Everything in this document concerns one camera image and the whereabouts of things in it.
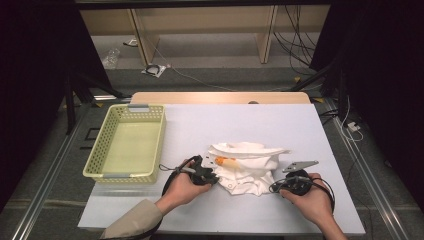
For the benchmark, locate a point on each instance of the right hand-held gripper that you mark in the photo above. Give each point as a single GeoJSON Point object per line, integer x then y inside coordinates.
{"type": "Point", "coordinates": [300, 183]}

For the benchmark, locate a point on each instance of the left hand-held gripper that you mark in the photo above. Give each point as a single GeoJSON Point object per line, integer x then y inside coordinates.
{"type": "Point", "coordinates": [201, 176]}

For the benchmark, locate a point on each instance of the white baby shirt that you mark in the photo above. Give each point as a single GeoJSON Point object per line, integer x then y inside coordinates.
{"type": "Point", "coordinates": [253, 166]}

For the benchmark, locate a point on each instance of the pale green plastic basket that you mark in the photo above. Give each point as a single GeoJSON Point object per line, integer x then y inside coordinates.
{"type": "Point", "coordinates": [130, 146]}

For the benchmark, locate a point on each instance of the person's right hand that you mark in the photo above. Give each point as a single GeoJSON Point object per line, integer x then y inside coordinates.
{"type": "Point", "coordinates": [315, 203]}

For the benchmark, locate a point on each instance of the person's left hand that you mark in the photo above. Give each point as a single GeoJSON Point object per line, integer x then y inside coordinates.
{"type": "Point", "coordinates": [181, 193]}

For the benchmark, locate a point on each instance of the white table sheet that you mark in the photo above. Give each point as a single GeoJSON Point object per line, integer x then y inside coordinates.
{"type": "Point", "coordinates": [233, 123]}

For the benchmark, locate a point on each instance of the black metal stand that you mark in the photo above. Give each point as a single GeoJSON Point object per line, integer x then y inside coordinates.
{"type": "Point", "coordinates": [313, 78]}
{"type": "Point", "coordinates": [70, 103]}

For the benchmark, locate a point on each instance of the black curtain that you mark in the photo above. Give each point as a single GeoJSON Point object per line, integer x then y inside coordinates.
{"type": "Point", "coordinates": [33, 83]}
{"type": "Point", "coordinates": [383, 66]}

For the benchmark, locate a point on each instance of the clear plastic bag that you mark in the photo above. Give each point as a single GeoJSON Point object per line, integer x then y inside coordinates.
{"type": "Point", "coordinates": [111, 58]}

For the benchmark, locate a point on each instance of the small plastic packet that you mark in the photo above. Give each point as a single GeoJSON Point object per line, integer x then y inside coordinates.
{"type": "Point", "coordinates": [130, 42]}

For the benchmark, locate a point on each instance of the beige wooden desk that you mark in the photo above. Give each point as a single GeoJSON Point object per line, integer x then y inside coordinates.
{"type": "Point", "coordinates": [206, 20]}

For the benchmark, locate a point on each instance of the metal floor rail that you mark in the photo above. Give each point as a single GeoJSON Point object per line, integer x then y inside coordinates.
{"type": "Point", "coordinates": [50, 173]}
{"type": "Point", "coordinates": [370, 180]}

